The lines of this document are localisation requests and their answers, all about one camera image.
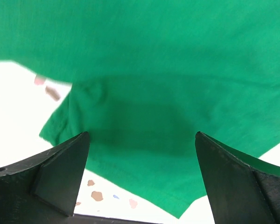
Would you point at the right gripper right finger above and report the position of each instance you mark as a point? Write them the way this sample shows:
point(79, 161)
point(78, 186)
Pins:
point(241, 189)

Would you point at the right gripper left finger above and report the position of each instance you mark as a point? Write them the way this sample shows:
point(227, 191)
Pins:
point(43, 188)

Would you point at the green t shirt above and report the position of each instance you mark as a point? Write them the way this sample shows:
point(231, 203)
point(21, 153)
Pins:
point(147, 75)

